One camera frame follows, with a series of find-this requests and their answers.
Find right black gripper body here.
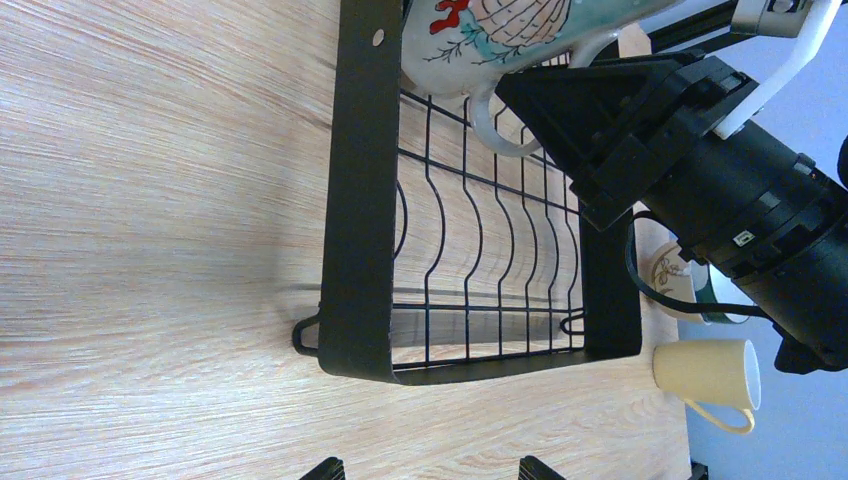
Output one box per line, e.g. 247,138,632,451
495,50,758,231

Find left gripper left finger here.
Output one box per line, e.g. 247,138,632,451
300,457,346,480

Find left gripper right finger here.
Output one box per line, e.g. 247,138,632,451
517,455,566,480

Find seashell pattern ceramic mug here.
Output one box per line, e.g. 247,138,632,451
401,0,673,157

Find yellow ceramic mug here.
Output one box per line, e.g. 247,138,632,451
652,339,762,435

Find black wire dish rack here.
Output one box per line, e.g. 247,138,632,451
292,1,643,386

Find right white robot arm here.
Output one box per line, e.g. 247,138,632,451
495,50,847,374

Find white bowl with dark rim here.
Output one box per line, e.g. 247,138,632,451
645,239,753,327

